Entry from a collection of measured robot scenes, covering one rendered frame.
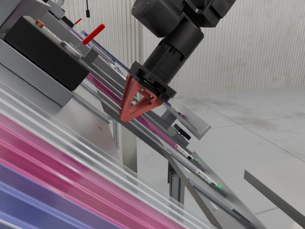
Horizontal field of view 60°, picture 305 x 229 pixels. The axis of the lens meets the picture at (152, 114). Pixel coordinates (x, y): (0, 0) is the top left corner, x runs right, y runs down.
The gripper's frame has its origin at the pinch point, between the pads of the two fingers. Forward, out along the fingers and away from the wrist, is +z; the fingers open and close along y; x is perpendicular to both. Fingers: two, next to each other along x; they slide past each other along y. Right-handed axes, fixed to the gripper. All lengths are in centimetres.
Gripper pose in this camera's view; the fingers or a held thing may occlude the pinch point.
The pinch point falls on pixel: (124, 115)
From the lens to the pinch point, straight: 48.6
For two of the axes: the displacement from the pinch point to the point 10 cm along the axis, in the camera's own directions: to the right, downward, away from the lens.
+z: -6.1, 7.9, 1.2
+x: 7.5, 5.1, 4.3
